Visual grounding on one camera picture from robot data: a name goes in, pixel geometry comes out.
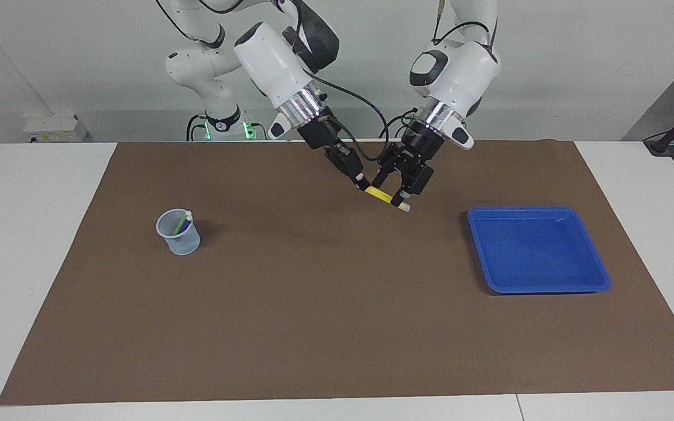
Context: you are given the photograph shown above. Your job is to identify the yellow pen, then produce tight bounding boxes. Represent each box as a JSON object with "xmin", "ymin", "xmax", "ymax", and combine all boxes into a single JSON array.
[{"xmin": 364, "ymin": 186, "xmax": 411, "ymax": 212}]

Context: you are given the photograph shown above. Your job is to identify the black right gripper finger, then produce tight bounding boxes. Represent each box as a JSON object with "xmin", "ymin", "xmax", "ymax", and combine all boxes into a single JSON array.
[{"xmin": 331, "ymin": 146, "xmax": 369, "ymax": 189}]

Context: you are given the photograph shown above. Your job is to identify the blue plastic tray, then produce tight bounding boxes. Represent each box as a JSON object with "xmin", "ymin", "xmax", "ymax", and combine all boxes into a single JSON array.
[{"xmin": 467, "ymin": 206, "xmax": 611, "ymax": 294}]

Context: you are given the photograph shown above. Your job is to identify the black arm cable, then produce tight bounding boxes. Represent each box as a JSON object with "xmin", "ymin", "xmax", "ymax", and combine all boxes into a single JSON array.
[
  {"xmin": 434, "ymin": 0, "xmax": 499, "ymax": 49},
  {"xmin": 312, "ymin": 76, "xmax": 401, "ymax": 162}
]

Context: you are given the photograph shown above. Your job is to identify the brown table mat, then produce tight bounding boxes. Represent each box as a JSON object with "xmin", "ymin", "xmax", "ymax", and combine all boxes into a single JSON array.
[{"xmin": 0, "ymin": 139, "xmax": 674, "ymax": 406}]

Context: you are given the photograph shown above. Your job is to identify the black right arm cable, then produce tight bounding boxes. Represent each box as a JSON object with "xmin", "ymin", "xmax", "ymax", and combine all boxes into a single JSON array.
[{"xmin": 312, "ymin": 76, "xmax": 401, "ymax": 162}]

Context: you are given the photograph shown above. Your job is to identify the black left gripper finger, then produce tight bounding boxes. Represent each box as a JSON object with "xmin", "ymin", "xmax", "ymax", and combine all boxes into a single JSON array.
[
  {"xmin": 393, "ymin": 164, "xmax": 435, "ymax": 206},
  {"xmin": 372, "ymin": 153, "xmax": 403, "ymax": 189}
]

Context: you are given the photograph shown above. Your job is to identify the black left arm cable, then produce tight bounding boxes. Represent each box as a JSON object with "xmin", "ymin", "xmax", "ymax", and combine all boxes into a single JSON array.
[{"xmin": 434, "ymin": 0, "xmax": 499, "ymax": 49}]

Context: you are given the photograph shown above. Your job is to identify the black base cable bundle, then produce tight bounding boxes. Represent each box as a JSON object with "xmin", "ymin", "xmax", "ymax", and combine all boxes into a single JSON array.
[
  {"xmin": 379, "ymin": 108, "xmax": 419, "ymax": 140},
  {"xmin": 187, "ymin": 113, "xmax": 210, "ymax": 142}
]

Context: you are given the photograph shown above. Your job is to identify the translucent mesh pen cup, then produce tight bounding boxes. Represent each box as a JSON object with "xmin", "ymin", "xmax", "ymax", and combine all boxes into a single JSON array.
[{"xmin": 156, "ymin": 209, "xmax": 201, "ymax": 256}]

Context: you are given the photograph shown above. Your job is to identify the white power box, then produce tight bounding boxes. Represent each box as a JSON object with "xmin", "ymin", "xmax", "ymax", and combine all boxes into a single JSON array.
[{"xmin": 23, "ymin": 114, "xmax": 88, "ymax": 143}]

